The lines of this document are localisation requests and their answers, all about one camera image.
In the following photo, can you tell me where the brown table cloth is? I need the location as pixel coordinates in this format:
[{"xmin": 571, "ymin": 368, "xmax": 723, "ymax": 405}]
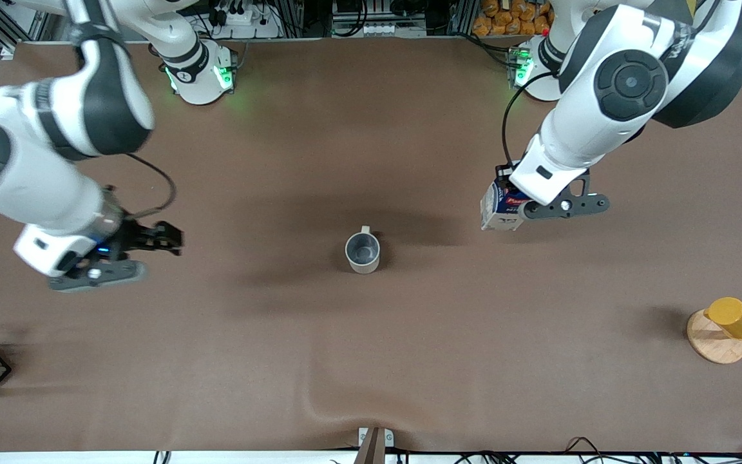
[{"xmin": 0, "ymin": 35, "xmax": 742, "ymax": 454}]

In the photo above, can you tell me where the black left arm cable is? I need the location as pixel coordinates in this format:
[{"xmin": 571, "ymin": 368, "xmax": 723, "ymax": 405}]
[{"xmin": 501, "ymin": 70, "xmax": 562, "ymax": 169}]

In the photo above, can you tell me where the white power strip with plugs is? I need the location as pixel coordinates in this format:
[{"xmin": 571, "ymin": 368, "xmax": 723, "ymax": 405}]
[{"xmin": 200, "ymin": 0, "xmax": 283, "ymax": 40}]

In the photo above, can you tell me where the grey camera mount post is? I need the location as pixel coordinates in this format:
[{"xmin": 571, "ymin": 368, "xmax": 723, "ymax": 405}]
[{"xmin": 353, "ymin": 427, "xmax": 395, "ymax": 464}]

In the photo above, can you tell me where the blue white milk carton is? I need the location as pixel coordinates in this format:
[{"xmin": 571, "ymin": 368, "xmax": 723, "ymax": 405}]
[{"xmin": 480, "ymin": 164, "xmax": 533, "ymax": 232}]

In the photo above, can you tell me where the yellow plastic cup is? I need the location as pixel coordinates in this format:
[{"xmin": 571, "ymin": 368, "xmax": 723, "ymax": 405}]
[{"xmin": 703, "ymin": 296, "xmax": 742, "ymax": 341}]

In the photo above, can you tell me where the white ribbed HOME mug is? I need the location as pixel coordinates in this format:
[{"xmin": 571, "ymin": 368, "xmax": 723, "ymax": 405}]
[{"xmin": 344, "ymin": 225, "xmax": 382, "ymax": 275}]

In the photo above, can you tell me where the black cable bundle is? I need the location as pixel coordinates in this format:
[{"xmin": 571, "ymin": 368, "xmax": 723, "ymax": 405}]
[{"xmin": 452, "ymin": 436, "xmax": 742, "ymax": 464}]

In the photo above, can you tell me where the wooden cup holder stand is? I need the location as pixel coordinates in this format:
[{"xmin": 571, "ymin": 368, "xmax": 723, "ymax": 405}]
[{"xmin": 686, "ymin": 308, "xmax": 742, "ymax": 365}]

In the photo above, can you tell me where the small white socket strip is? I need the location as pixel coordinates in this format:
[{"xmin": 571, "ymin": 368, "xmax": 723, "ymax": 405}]
[{"xmin": 358, "ymin": 22, "xmax": 412, "ymax": 38}]

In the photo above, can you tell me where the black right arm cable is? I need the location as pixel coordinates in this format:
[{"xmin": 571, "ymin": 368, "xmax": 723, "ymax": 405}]
[{"xmin": 123, "ymin": 152, "xmax": 178, "ymax": 220}]

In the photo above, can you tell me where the pile of orange pastries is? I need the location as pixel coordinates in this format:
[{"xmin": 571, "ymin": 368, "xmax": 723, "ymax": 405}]
[{"xmin": 472, "ymin": 0, "xmax": 556, "ymax": 38}]

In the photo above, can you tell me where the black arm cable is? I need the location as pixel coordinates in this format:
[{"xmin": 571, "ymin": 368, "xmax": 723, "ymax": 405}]
[
  {"xmin": 501, "ymin": 70, "xmax": 562, "ymax": 169},
  {"xmin": 123, "ymin": 152, "xmax": 178, "ymax": 220}
]

